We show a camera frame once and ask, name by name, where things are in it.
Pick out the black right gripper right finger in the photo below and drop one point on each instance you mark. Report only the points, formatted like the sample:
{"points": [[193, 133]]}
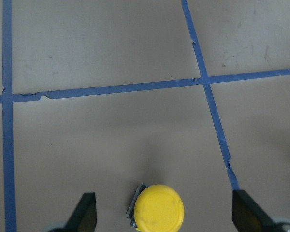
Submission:
{"points": [[248, 216]]}

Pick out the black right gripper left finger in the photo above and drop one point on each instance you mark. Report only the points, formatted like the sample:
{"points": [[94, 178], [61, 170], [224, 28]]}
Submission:
{"points": [[84, 216]]}

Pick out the yellow push button switch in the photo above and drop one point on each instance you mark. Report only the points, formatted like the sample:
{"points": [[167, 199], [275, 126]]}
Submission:
{"points": [[155, 208]]}

